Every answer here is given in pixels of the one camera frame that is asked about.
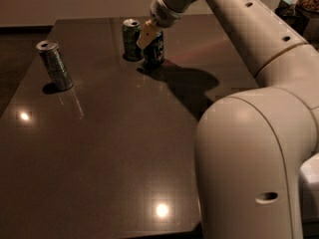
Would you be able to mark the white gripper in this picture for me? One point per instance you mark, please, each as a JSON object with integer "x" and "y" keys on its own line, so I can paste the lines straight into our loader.
{"x": 164, "y": 13}

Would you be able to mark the dark blue pepsi can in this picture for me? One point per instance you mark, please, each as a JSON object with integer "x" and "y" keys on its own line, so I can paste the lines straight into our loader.
{"x": 153, "y": 53}

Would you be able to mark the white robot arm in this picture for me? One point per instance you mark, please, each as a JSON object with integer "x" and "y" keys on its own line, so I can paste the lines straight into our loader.
{"x": 249, "y": 146}

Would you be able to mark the green soda can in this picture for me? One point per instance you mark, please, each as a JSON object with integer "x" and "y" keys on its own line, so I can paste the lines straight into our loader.
{"x": 131, "y": 31}

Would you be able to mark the silver soda can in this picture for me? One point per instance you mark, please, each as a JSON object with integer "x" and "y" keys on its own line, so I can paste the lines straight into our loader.
{"x": 49, "y": 52}

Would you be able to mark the black snack bag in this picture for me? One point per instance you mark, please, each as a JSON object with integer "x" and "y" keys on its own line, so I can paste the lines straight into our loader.
{"x": 304, "y": 22}

